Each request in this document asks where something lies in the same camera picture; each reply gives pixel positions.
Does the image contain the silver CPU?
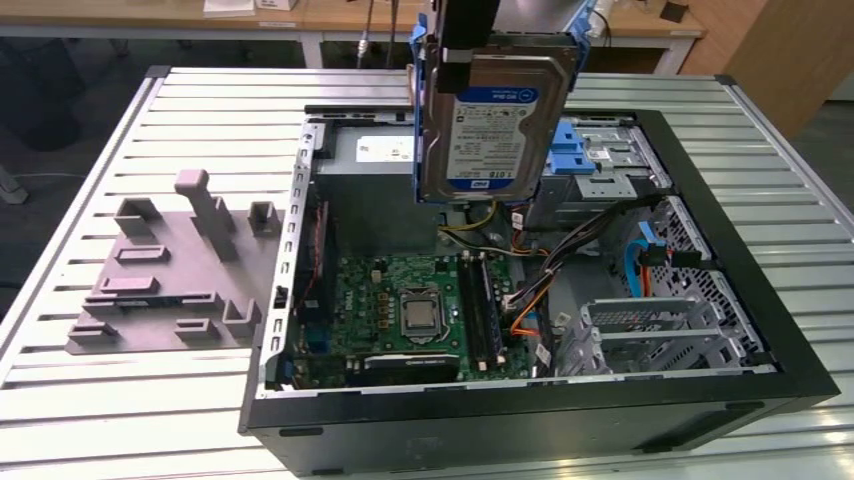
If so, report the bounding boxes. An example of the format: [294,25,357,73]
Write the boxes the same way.
[403,301,435,327]

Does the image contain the wooden workbench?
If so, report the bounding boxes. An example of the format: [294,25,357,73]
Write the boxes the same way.
[0,0,709,76]

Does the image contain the green motherboard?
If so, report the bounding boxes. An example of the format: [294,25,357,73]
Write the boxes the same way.
[293,252,539,390]

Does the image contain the orange wires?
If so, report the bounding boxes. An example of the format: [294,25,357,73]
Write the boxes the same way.
[509,309,543,342]

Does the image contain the brown wooden cabinet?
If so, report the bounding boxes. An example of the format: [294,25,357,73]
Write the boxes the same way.
[680,0,854,141]

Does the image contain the black RAM slot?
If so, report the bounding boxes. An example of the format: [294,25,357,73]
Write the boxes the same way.
[457,251,487,372]

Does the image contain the metal optical drive cage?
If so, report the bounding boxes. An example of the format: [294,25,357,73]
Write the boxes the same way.
[533,118,674,232]

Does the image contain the blue data wire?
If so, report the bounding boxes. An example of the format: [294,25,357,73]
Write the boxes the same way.
[625,221,670,301]

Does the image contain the grey power supply unit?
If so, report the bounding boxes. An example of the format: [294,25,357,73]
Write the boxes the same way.
[313,124,447,256]

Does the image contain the yellow power wires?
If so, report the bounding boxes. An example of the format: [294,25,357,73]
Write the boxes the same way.
[438,202,501,234]

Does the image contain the black graphics card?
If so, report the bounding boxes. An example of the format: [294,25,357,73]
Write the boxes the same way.
[345,351,463,387]

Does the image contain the white metal stand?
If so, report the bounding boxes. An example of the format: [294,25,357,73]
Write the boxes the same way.
[0,164,32,205]

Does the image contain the black wire bundle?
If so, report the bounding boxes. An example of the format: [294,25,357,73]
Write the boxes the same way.
[503,194,673,314]

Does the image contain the hard disk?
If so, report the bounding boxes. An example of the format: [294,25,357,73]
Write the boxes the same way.
[410,9,593,206]

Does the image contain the black open PC case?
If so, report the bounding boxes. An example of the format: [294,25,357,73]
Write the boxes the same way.
[238,103,842,477]

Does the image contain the blue plastic drive latch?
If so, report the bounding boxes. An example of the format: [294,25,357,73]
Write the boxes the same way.
[543,121,601,177]

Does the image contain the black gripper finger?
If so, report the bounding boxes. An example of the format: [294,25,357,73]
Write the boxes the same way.
[437,0,502,95]

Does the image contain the clear plastic bag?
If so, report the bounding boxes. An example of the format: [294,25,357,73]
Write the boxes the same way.
[590,0,613,37]

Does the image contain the installed RAM stick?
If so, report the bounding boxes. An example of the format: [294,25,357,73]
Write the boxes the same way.
[477,253,507,366]

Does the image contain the grey parts rack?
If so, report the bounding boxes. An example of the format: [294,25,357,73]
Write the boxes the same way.
[64,168,289,357]

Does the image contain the CPU socket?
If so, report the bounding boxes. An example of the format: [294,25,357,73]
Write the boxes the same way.
[397,284,447,347]

